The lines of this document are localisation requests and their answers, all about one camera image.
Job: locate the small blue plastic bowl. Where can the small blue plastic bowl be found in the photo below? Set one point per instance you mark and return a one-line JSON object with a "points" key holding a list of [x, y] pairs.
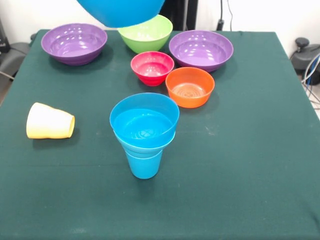
{"points": [[145, 120]]}

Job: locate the dark green table cloth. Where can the dark green table cloth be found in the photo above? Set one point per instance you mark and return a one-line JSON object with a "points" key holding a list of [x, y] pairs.
{"points": [[150, 207]]}

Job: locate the yellow plastic cup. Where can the yellow plastic cup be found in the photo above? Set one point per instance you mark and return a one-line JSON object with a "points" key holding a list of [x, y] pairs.
{"points": [[47, 122]]}

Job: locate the orange plastic bowl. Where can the orange plastic bowl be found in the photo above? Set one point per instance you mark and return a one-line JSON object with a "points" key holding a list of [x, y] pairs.
{"points": [[190, 82]]}

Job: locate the purple plastic bowl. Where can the purple plastic bowl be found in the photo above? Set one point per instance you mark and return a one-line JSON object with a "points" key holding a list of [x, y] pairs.
{"points": [[201, 50], [75, 42]]}

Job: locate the large blue plastic bowl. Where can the large blue plastic bowl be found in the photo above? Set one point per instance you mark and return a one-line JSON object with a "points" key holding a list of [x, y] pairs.
{"points": [[120, 12]]}

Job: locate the blue plastic cup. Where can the blue plastic cup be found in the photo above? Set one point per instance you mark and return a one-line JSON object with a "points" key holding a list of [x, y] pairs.
{"points": [[145, 167]]}

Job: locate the green plastic bowl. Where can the green plastic bowl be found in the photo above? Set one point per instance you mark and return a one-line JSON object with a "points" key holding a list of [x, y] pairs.
{"points": [[150, 37]]}

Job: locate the pink plastic bowl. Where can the pink plastic bowl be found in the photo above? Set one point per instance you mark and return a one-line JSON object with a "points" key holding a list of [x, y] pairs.
{"points": [[152, 67]]}

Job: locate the cyan plastic bowl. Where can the cyan plastic bowl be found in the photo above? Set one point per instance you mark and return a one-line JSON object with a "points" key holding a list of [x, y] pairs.
{"points": [[142, 149]]}

